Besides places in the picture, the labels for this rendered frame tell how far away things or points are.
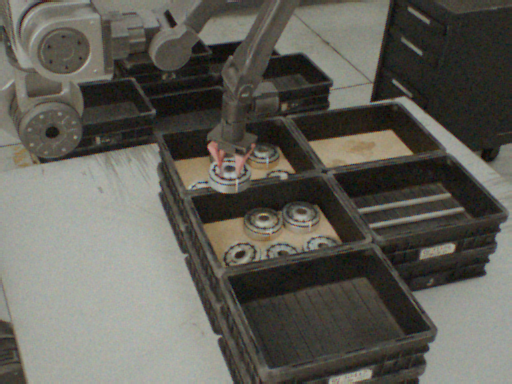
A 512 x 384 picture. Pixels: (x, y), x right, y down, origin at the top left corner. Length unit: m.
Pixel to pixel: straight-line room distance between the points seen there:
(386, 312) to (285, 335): 0.26
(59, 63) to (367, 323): 0.89
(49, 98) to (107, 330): 0.57
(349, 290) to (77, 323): 0.67
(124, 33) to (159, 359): 0.78
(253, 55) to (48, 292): 0.83
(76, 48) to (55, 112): 0.36
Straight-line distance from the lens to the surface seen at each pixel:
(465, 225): 1.90
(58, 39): 1.34
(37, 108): 1.68
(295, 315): 1.69
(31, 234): 2.11
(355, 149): 2.26
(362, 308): 1.74
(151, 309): 1.86
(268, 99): 1.64
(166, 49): 1.40
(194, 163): 2.12
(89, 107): 3.05
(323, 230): 1.92
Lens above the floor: 2.06
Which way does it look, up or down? 37 degrees down
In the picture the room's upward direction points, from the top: 6 degrees clockwise
